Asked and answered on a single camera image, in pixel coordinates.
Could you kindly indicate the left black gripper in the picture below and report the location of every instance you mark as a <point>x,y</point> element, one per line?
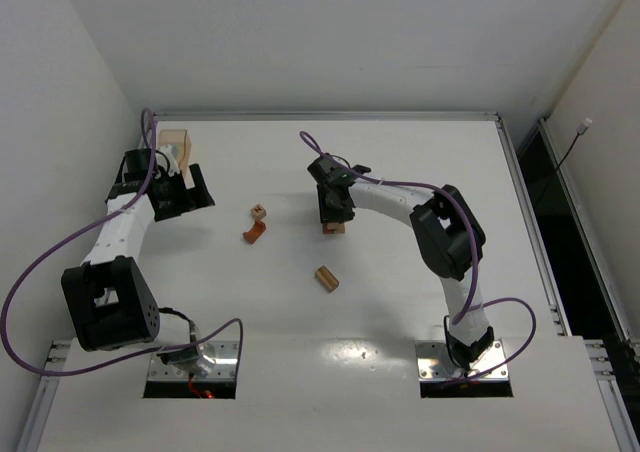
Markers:
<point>181,195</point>

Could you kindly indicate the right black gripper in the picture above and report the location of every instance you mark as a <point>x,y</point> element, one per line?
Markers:
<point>331,209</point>

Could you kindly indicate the reddish brown rectangular block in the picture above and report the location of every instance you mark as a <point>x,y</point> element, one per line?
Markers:
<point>327,229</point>

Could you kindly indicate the transparent orange plastic box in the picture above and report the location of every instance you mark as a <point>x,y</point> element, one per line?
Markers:
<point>181,146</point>

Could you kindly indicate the ribbed light wooden block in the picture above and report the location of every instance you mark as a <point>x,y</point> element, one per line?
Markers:
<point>327,279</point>

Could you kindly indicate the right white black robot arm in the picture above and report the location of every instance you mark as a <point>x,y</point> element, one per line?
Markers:
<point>448,236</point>

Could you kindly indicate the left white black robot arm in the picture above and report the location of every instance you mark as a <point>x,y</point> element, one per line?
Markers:
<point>109,301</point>

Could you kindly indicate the reddish wooden arch block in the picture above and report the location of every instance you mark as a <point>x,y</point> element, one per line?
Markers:
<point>255,232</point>

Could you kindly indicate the wooden letter N cube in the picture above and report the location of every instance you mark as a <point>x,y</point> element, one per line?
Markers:
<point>258,212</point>

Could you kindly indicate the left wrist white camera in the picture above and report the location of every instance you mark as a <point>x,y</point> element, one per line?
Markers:
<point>167,161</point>

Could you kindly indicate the aluminium table frame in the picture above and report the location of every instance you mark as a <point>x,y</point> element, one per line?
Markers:
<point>338,371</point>

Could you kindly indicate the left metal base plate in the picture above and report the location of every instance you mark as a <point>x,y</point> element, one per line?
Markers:
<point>214,361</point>

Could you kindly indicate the black cable white plug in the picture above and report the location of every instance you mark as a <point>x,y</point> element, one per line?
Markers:
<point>581,130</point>

